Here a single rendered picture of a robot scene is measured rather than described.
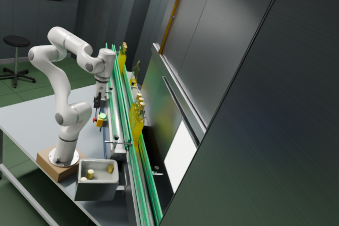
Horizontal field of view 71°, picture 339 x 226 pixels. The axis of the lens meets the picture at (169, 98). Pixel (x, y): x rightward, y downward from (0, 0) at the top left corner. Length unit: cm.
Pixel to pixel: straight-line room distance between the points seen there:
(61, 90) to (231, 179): 129
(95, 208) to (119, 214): 16
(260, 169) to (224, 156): 7
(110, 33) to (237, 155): 417
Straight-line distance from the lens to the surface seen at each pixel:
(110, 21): 443
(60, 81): 154
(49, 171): 178
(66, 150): 168
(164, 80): 161
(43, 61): 154
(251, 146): 33
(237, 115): 35
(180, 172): 127
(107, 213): 167
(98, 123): 193
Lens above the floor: 212
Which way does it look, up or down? 27 degrees down
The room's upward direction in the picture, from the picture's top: 21 degrees clockwise
